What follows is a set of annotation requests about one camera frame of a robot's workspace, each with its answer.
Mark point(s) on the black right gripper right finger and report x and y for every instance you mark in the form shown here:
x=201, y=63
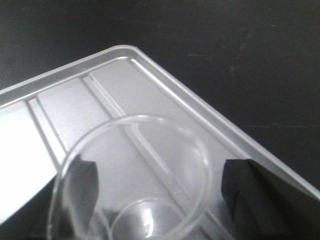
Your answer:
x=265, y=207

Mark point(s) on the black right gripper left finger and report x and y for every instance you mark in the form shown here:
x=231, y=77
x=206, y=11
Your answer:
x=37, y=205

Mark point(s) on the clear glass beaker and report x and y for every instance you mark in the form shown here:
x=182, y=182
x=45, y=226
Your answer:
x=136, y=177

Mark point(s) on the silver metal tray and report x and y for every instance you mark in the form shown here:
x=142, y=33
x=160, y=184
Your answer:
x=42, y=118

